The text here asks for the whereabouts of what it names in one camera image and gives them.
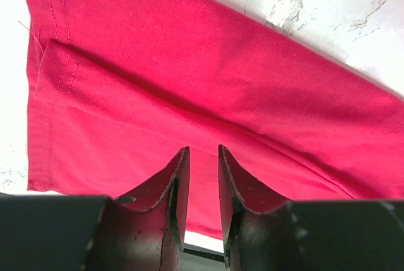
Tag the magenta t shirt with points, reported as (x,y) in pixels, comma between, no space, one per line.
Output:
(117,87)

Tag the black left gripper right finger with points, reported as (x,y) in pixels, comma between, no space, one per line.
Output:
(263,230)

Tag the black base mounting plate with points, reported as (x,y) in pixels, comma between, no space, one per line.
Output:
(196,258)

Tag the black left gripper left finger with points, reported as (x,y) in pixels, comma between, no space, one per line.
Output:
(142,229)

